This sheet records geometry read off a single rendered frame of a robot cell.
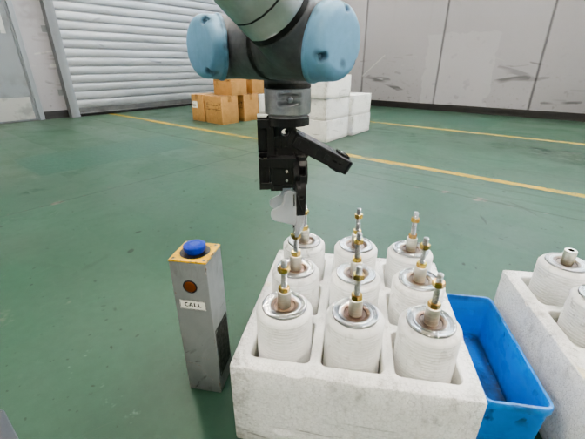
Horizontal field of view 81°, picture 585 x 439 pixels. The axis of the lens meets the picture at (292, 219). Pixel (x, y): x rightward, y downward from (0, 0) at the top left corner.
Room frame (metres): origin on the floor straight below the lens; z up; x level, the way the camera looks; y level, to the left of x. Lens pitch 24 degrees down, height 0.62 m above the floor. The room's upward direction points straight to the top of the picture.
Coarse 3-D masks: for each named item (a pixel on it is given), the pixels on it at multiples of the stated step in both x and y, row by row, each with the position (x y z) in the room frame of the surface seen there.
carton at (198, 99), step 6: (192, 96) 4.33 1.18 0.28; (198, 96) 4.24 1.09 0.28; (204, 96) 4.21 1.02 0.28; (192, 102) 4.32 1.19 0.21; (198, 102) 4.25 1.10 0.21; (204, 102) 4.21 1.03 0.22; (192, 108) 4.34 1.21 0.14; (198, 108) 4.26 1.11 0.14; (204, 108) 4.20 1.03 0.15; (192, 114) 4.35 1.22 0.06; (198, 114) 4.27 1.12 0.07; (204, 114) 4.20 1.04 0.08; (198, 120) 4.27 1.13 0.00; (204, 120) 4.20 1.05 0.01
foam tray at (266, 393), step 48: (384, 288) 0.62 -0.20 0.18; (384, 336) 0.47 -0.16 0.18; (240, 384) 0.40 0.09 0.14; (288, 384) 0.39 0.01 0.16; (336, 384) 0.38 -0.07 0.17; (384, 384) 0.37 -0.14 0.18; (432, 384) 0.37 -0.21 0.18; (480, 384) 0.37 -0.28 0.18; (240, 432) 0.41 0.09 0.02; (288, 432) 0.40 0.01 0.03; (336, 432) 0.38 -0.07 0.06; (384, 432) 0.36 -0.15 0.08; (432, 432) 0.35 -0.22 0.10
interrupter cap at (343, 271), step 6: (342, 264) 0.59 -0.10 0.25; (348, 264) 0.60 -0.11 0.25; (336, 270) 0.57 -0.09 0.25; (342, 270) 0.57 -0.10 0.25; (348, 270) 0.58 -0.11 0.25; (366, 270) 0.57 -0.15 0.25; (372, 270) 0.57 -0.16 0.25; (342, 276) 0.55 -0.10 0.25; (348, 276) 0.55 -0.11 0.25; (366, 276) 0.55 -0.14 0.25; (372, 276) 0.55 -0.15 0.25; (348, 282) 0.53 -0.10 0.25; (366, 282) 0.53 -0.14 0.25
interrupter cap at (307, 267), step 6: (288, 258) 0.62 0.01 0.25; (288, 264) 0.60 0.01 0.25; (306, 264) 0.60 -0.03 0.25; (312, 264) 0.59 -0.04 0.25; (300, 270) 0.58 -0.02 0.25; (306, 270) 0.57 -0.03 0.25; (312, 270) 0.57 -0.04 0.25; (288, 276) 0.55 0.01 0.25; (294, 276) 0.55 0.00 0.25; (300, 276) 0.55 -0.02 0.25; (306, 276) 0.55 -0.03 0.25
